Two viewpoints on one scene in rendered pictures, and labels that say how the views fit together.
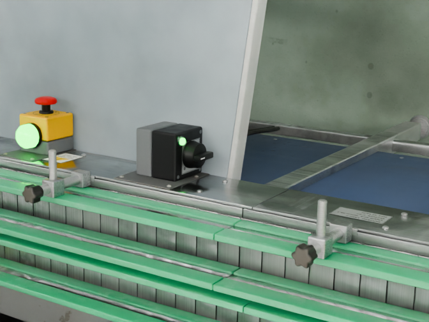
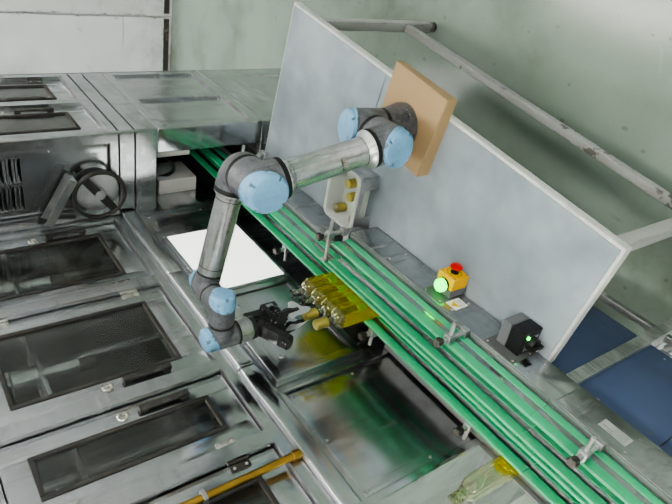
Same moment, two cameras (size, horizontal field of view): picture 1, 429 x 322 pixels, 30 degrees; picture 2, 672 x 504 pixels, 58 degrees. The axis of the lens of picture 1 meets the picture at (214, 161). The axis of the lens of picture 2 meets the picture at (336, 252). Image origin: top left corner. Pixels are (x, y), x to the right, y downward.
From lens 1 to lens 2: 0.77 m
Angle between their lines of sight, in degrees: 23
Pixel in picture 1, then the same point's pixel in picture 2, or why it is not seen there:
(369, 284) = not seen: hidden behind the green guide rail
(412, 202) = (653, 418)
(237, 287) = (532, 443)
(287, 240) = (568, 435)
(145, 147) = (506, 331)
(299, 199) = (584, 400)
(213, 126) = (549, 330)
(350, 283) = not seen: hidden behind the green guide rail
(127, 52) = (513, 264)
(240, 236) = (543, 422)
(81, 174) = (465, 332)
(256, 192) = (561, 384)
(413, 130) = not seen: outside the picture
